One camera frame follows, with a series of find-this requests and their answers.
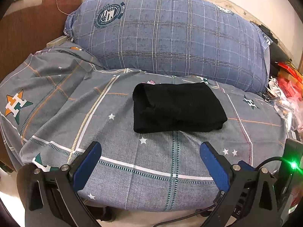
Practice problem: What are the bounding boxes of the blue plaid pillow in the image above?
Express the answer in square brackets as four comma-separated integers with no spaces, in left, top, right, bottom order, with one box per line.
[63,0,271,94]

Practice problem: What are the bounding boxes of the thin cord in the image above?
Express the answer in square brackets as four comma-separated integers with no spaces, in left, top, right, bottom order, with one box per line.
[53,0,74,15]

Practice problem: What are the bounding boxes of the black pants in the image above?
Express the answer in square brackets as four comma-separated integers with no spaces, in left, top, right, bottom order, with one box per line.
[132,82,228,133]

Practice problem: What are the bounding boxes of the grey star-print bedsheet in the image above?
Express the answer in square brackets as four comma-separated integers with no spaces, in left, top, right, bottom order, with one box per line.
[0,41,291,213]

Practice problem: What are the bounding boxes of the brown headboard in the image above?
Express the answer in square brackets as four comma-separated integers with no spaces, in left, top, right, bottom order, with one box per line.
[0,0,82,173]

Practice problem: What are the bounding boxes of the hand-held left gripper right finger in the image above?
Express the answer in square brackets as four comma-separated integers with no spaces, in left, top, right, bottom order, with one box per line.
[200,141,275,227]

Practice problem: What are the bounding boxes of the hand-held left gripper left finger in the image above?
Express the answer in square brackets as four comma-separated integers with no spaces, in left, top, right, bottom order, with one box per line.
[26,141,103,227]

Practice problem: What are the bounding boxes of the black bag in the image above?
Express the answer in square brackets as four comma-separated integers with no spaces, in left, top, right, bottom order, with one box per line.
[256,23,294,74]

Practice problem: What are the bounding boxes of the black cable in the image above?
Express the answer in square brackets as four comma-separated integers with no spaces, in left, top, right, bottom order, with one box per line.
[153,190,226,227]

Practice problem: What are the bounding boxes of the beige power strip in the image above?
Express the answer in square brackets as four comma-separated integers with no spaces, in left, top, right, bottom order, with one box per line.
[46,35,72,48]

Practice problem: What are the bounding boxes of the pile of red and white packets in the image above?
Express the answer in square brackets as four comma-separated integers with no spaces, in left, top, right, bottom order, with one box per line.
[267,61,303,133]

